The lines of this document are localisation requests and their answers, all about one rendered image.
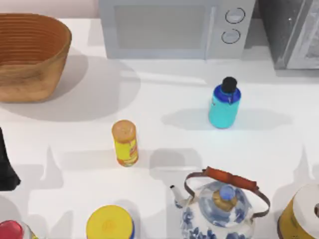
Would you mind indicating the grey cabinet with dark inside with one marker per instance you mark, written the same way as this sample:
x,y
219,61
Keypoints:
x,y
294,32

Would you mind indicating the red lidded jar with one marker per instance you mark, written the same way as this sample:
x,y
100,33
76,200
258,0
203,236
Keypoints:
x,y
12,230

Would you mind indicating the blue and white teapot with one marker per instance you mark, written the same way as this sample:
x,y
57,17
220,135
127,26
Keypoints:
x,y
219,211

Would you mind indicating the brown woven basket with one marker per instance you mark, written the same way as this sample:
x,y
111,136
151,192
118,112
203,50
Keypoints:
x,y
30,62

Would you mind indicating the pale microwave oven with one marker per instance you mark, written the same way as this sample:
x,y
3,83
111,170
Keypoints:
x,y
159,30

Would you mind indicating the microwave oven knob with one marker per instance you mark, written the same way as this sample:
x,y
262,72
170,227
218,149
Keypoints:
x,y
235,15
231,36

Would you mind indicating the yellow lidded jar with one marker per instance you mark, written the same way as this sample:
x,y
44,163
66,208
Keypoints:
x,y
109,224

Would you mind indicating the yellow and white can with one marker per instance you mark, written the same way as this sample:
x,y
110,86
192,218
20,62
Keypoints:
x,y
302,214

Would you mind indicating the yellow and orange bottle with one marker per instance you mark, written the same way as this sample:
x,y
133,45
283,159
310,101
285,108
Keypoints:
x,y
125,147

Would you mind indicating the blue bottle with black cap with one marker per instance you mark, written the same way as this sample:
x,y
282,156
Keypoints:
x,y
223,109

